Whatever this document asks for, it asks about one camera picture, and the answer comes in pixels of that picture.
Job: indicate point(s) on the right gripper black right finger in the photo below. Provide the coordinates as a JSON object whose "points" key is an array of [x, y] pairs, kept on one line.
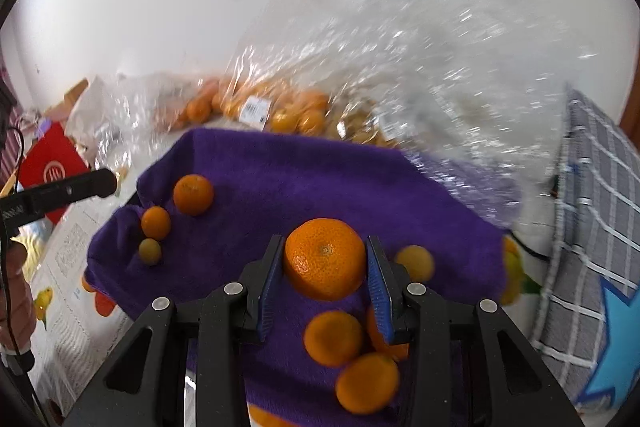
{"points": [[470, 365]]}

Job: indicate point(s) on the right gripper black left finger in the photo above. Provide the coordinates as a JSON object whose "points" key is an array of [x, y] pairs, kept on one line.
{"points": [[141, 382]]}

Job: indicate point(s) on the small yellow kumquat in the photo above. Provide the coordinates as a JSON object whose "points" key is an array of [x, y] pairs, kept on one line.
{"points": [[418, 262]]}

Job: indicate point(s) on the greenish yellow kumquat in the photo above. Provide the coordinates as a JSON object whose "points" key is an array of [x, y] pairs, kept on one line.
{"points": [[150, 252]]}

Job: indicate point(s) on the small orange towel front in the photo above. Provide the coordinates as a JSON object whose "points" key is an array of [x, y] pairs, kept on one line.
{"points": [[156, 223]]}

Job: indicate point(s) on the small orange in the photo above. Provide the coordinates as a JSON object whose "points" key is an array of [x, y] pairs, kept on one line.
{"points": [[193, 194]]}

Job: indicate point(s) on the large textured orange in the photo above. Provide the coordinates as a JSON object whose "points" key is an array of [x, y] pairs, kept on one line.
{"points": [[325, 259]]}

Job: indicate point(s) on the left hand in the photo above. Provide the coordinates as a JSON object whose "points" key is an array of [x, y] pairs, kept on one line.
{"points": [[23, 320]]}

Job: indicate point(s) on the red paper box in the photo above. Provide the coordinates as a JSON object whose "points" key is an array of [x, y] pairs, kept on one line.
{"points": [[52, 158]]}

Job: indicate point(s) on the white plastic bag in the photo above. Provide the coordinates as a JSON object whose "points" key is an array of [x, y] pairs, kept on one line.
{"points": [[95, 130]]}

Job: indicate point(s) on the grey checked cushion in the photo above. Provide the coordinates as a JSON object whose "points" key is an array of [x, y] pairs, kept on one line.
{"points": [[587, 324]]}

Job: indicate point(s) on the purple towel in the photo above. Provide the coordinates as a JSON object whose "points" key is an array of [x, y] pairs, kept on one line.
{"points": [[268, 184]]}

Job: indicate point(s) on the clear bag of small oranges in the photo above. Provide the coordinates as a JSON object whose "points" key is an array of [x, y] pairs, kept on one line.
{"points": [[277, 105]]}

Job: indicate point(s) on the large clear plastic bag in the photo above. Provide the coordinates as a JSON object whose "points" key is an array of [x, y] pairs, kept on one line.
{"points": [[473, 92]]}

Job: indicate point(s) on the brown wooden door frame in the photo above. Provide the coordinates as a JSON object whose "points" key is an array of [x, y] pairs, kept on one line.
{"points": [[630, 122]]}

